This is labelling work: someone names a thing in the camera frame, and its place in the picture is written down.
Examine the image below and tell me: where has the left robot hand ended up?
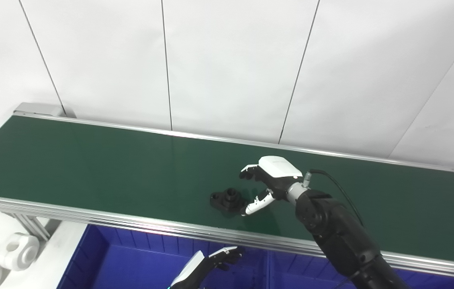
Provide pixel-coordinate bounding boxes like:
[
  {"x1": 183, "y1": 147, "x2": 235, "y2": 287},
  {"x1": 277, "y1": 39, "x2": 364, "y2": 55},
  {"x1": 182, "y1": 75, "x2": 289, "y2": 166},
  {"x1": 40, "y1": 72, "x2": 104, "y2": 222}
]
[{"x1": 170, "y1": 246, "x2": 243, "y2": 289}]

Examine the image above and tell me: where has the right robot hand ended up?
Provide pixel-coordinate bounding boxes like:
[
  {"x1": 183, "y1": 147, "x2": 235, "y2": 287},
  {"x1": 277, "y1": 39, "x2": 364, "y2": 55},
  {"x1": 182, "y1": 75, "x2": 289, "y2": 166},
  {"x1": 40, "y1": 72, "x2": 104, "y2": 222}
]
[{"x1": 239, "y1": 156, "x2": 310, "y2": 216}]

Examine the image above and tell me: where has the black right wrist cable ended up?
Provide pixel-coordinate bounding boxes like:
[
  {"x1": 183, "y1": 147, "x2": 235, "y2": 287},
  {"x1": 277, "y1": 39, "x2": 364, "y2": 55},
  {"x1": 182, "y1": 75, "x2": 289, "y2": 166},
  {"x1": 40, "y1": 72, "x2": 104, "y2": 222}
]
[{"x1": 307, "y1": 169, "x2": 365, "y2": 228}]

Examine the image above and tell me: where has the aluminium conveyor support leg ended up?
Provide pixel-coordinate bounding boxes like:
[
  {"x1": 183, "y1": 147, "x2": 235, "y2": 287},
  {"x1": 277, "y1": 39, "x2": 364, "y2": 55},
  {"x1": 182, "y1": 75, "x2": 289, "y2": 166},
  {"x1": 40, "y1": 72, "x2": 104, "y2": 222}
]
[{"x1": 8, "y1": 213, "x2": 62, "y2": 242}]

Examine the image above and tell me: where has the black machined part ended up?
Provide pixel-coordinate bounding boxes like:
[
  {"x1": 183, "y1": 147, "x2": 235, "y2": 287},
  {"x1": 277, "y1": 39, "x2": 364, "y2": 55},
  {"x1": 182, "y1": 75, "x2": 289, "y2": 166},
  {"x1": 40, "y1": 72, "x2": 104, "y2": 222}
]
[{"x1": 210, "y1": 187, "x2": 248, "y2": 213}]

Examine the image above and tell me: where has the green conveyor belt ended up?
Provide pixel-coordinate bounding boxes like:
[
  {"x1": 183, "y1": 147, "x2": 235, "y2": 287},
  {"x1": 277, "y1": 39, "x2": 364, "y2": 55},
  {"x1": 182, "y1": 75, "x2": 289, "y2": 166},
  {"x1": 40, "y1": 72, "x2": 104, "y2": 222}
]
[{"x1": 0, "y1": 102, "x2": 454, "y2": 281}]

